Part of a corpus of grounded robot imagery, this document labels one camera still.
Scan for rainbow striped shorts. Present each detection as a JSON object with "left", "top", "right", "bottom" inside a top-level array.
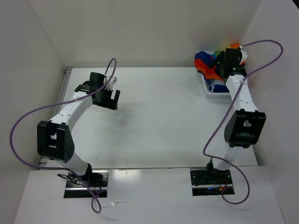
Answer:
[{"left": 194, "top": 43, "right": 248, "bottom": 95}]

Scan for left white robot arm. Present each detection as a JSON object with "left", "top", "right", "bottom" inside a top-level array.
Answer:
[{"left": 37, "top": 72, "right": 120, "bottom": 187}]

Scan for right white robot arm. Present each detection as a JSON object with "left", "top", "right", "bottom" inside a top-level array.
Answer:
[{"left": 204, "top": 48, "right": 266, "bottom": 184}]

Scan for white plastic basket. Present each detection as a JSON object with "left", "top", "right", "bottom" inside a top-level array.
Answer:
[{"left": 201, "top": 73, "right": 230, "bottom": 99}]

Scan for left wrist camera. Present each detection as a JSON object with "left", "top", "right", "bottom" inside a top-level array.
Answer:
[{"left": 105, "top": 76, "right": 117, "bottom": 91}]

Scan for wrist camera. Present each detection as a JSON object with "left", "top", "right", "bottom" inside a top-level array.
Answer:
[
  {"left": 239, "top": 46, "right": 248, "bottom": 65},
  {"left": 105, "top": 76, "right": 117, "bottom": 91}
]

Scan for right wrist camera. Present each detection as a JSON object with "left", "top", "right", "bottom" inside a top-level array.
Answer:
[{"left": 239, "top": 46, "right": 248, "bottom": 65}]

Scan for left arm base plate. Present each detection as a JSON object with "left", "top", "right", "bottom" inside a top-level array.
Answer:
[{"left": 58, "top": 169, "right": 109, "bottom": 198}]

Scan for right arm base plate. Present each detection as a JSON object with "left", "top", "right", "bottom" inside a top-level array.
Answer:
[{"left": 190, "top": 168, "right": 235, "bottom": 196}]

